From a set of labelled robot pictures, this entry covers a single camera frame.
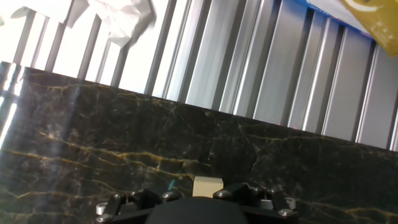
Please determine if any small wooden cube block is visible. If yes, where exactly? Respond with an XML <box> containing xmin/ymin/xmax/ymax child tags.
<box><xmin>192</xmin><ymin>175</ymin><xmax>224</xmax><ymax>198</ymax></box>

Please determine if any black marble pattern mat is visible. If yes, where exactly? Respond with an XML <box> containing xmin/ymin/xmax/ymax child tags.
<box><xmin>0</xmin><ymin>61</ymin><xmax>398</xmax><ymax>224</ymax></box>

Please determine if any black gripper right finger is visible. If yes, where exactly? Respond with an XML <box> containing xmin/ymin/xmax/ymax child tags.
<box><xmin>212</xmin><ymin>182</ymin><xmax>298</xmax><ymax>218</ymax></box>

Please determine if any yellow tissue box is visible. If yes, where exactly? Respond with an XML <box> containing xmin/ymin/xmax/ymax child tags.
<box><xmin>340</xmin><ymin>0</ymin><xmax>398</xmax><ymax>57</ymax></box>

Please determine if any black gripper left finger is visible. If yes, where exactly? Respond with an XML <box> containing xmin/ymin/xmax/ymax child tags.
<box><xmin>95</xmin><ymin>187</ymin><xmax>183</xmax><ymax>223</ymax></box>

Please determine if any crumpled white tissue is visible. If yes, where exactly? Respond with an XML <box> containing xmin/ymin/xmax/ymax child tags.
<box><xmin>86</xmin><ymin>0</ymin><xmax>157</xmax><ymax>48</ymax></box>

